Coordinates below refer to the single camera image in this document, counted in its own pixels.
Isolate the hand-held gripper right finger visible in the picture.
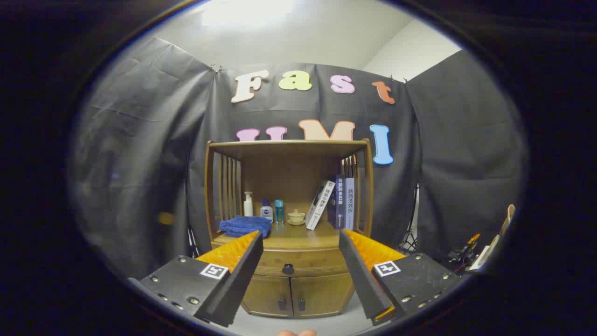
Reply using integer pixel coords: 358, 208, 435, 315
339, 229, 467, 326

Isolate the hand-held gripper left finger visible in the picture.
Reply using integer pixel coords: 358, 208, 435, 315
128, 230, 264, 328

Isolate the wooden drawer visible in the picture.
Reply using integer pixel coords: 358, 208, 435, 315
211, 240, 351, 279

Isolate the wooden cabinet door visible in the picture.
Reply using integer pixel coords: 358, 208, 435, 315
242, 275, 293, 318
290, 274, 355, 318

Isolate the wooden countertop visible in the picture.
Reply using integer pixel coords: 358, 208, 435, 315
212, 219, 369, 252

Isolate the wooden cabinet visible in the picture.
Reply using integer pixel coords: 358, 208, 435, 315
204, 138, 375, 319

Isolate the folded blue towel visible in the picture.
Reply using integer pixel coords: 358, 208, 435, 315
219, 216, 272, 238

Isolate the black light stand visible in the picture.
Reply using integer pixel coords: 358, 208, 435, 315
400, 184, 420, 255
187, 224, 201, 259

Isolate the pale lavender book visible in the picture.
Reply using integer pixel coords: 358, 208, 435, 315
344, 177, 355, 230

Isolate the dark blue book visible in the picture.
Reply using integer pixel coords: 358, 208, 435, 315
327, 175, 347, 229

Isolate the white book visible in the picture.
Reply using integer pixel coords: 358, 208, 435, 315
305, 181, 335, 231

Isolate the orange black device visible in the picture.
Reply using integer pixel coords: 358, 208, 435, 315
448, 233, 481, 273

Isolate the pale wooden frame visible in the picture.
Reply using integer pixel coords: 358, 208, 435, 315
469, 204, 516, 271

